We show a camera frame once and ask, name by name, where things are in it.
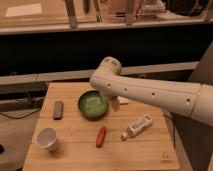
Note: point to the white paper sheet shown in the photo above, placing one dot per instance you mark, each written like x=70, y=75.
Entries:
x=24, y=10

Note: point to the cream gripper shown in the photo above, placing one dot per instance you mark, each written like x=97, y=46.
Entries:
x=114, y=102

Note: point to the dark grey eraser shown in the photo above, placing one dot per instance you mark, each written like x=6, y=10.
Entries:
x=58, y=110

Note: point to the green ceramic bowl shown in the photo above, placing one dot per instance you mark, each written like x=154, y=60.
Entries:
x=92, y=105

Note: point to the white sponge block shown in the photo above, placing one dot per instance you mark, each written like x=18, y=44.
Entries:
x=123, y=101

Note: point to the red carrot toy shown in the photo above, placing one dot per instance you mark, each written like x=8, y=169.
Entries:
x=100, y=137

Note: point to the white plastic bottle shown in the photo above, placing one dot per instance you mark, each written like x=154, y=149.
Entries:
x=137, y=127

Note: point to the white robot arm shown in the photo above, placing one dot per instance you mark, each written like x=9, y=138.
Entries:
x=193, y=100

